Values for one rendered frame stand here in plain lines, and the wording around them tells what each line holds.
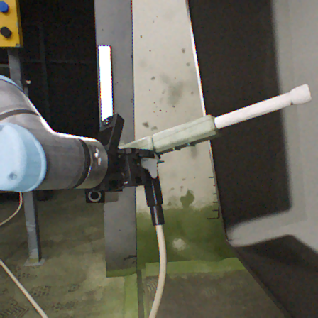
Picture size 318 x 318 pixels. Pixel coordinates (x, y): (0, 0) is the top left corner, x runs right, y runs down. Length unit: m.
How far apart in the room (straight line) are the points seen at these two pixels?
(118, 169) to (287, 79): 0.75
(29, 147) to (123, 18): 1.19
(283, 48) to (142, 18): 0.72
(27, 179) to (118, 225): 1.21
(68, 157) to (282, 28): 0.88
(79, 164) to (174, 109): 1.07
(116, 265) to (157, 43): 1.24
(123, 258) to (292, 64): 1.28
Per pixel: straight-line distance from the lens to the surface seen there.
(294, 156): 1.13
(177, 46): 1.49
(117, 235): 1.59
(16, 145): 0.38
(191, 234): 1.64
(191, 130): 0.58
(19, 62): 1.76
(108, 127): 0.56
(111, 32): 1.48
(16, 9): 1.76
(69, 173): 0.42
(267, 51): 1.06
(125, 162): 0.53
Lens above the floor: 0.96
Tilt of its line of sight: 11 degrees down
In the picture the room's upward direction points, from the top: straight up
